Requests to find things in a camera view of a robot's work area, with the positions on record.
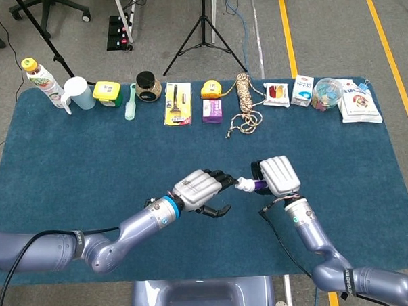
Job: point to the clear tub of binder clips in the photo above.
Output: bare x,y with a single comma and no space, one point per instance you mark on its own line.
325,93

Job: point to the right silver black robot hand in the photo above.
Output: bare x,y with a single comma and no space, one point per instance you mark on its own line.
279,173

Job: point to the white printed pouch bag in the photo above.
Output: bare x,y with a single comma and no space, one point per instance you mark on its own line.
359,107

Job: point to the blue felt table mat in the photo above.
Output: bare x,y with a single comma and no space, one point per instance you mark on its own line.
89,164

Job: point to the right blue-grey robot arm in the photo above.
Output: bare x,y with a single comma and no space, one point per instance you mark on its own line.
312,233

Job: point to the black slanted light stand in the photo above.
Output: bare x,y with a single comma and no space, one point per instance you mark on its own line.
45,38

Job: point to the purple white toothpaste tube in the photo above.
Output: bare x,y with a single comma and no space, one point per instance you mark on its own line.
247,185

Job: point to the white slanted frame leg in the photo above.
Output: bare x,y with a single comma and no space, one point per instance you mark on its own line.
122,14

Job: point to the mint green scrubbing brush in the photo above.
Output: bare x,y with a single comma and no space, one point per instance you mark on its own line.
131,107

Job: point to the white snack packet red yellow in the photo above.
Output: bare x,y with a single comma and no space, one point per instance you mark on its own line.
276,95

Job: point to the glass jar black lid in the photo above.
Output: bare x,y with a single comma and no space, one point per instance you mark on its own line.
148,89

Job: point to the yellow tape measure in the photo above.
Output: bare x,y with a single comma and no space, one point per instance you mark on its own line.
211,89

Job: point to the white blue milk carton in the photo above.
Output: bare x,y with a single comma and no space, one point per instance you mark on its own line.
302,92

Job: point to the green container yellow lid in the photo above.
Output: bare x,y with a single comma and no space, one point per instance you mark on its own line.
107,93

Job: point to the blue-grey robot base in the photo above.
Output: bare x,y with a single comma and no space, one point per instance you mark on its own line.
203,295

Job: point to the drink bottle yellow cap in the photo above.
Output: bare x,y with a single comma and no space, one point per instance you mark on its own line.
45,82

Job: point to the black power strip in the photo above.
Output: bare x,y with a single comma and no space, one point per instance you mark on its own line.
119,33

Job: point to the black office chair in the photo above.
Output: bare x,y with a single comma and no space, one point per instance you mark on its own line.
48,9

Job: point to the light blue plastic pitcher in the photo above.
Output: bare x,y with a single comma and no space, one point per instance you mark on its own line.
81,94

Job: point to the razor in yellow package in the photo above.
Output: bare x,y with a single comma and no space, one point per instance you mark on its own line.
177,106

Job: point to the black camera tripod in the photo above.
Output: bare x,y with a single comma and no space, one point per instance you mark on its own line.
204,24

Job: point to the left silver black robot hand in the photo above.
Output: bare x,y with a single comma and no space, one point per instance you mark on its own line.
195,187

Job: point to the purple small carton box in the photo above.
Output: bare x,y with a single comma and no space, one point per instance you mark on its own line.
211,111

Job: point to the white upright pole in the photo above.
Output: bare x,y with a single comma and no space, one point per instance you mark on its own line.
214,17

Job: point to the blue binder clip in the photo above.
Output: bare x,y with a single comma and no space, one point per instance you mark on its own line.
363,86

